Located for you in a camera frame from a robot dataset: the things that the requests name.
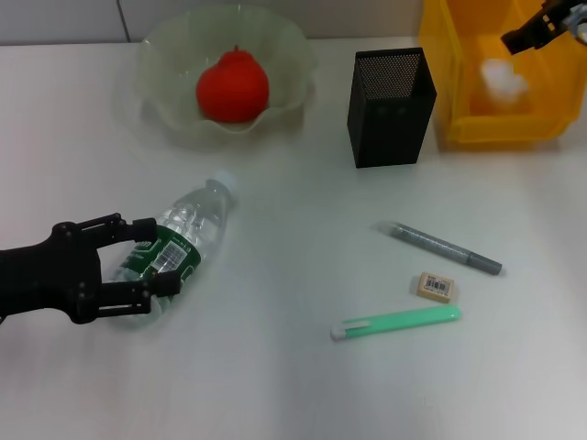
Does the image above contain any red-orange plush orange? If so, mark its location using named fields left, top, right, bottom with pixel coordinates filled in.
left=195, top=44, right=271, bottom=124

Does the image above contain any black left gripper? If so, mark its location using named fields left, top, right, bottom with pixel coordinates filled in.
left=0, top=212, right=182, bottom=325

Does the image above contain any grey glitter marker pen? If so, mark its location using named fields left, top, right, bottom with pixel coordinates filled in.
left=375, top=219, right=504, bottom=277

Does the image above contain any mint green pen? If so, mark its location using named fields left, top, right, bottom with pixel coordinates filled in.
left=329, top=305, right=462, bottom=341

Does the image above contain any translucent green fruit bowl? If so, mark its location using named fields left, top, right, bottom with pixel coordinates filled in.
left=138, top=5, right=318, bottom=152

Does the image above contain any yellow plastic bin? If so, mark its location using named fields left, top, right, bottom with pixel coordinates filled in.
left=416, top=0, right=580, bottom=150

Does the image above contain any clear green-label water bottle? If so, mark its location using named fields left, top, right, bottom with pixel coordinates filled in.
left=105, top=170, right=242, bottom=329

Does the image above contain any beige eraser with barcode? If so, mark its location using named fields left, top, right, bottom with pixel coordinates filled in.
left=409, top=270, right=460, bottom=303

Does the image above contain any black mesh pen holder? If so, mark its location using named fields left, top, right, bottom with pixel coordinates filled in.
left=347, top=47, right=437, bottom=170

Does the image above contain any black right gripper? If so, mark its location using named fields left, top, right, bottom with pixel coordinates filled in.
left=500, top=0, right=583, bottom=57

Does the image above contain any white paper ball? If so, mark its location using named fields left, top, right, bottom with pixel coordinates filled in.
left=479, top=58, right=529, bottom=101

